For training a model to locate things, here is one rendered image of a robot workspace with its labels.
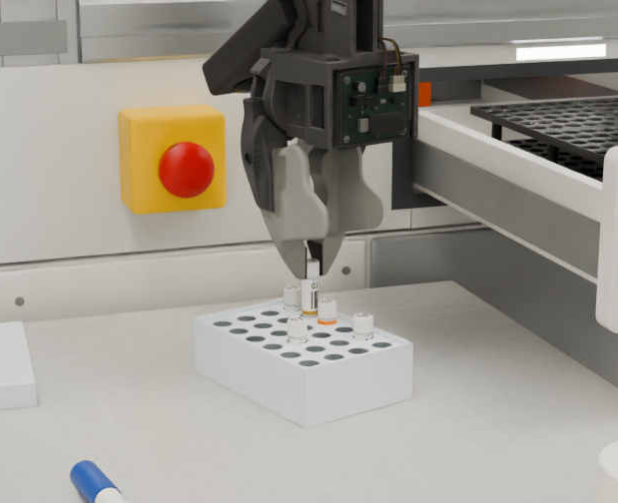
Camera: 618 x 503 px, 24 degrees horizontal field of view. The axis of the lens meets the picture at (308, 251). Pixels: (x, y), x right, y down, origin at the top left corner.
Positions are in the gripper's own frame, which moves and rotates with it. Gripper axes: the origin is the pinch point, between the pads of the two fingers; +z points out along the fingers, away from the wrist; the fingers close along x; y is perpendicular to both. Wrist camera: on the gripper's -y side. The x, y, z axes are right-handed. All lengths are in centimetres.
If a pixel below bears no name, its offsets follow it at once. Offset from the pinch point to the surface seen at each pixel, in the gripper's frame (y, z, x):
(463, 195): -2.4, -1.4, 16.3
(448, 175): -5.0, -2.3, 17.2
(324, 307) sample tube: 2.9, 2.9, -0.5
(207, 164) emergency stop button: -10.5, -4.5, -0.8
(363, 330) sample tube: 6.8, 3.4, -0.4
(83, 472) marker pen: 10.4, 6.1, -22.2
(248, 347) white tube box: 3.7, 4.0, -7.1
